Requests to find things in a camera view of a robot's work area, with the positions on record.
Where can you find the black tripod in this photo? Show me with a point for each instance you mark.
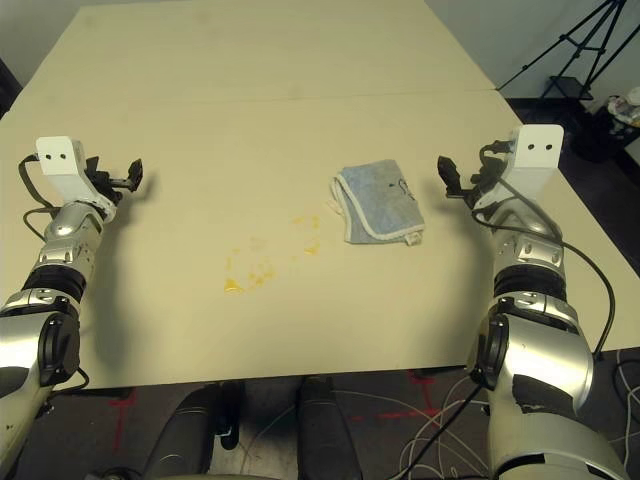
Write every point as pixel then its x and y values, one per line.
pixel 567 39

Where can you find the light blue terry rag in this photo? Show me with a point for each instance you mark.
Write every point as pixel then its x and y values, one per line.
pixel 380 200

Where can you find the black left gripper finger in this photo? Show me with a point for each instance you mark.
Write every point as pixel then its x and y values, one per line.
pixel 135 175
pixel 92 166

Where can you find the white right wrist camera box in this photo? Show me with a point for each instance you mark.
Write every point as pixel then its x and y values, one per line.
pixel 535 165

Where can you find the black metal clamp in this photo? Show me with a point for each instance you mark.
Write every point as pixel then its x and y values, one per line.
pixel 227 425

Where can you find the black trash bin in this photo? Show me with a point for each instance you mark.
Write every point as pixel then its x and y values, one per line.
pixel 595 140

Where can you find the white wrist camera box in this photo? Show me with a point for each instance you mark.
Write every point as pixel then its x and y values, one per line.
pixel 57 160
pixel 535 165

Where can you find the grey robot leg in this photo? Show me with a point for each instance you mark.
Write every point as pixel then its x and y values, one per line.
pixel 325 430
pixel 180 435

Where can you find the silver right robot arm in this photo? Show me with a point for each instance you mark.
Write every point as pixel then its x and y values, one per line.
pixel 530 350

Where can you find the crumpled white trash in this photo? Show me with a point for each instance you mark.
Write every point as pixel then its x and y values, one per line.
pixel 622 107

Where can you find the grey right robot leg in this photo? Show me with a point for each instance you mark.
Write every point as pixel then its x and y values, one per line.
pixel 325 430

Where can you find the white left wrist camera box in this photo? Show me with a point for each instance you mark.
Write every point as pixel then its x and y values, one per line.
pixel 57 160

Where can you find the yellow liquid spill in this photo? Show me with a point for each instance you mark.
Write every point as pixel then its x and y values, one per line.
pixel 232 286

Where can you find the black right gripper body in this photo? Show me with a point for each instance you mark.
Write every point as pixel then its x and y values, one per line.
pixel 477 192

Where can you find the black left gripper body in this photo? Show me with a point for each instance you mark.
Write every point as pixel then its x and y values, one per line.
pixel 110 182

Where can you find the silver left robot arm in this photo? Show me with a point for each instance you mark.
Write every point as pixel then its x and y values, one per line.
pixel 60 235

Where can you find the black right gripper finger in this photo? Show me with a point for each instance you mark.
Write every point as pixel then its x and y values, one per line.
pixel 489 169
pixel 449 175

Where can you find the grey left robot leg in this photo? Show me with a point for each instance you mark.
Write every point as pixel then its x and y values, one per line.
pixel 180 435

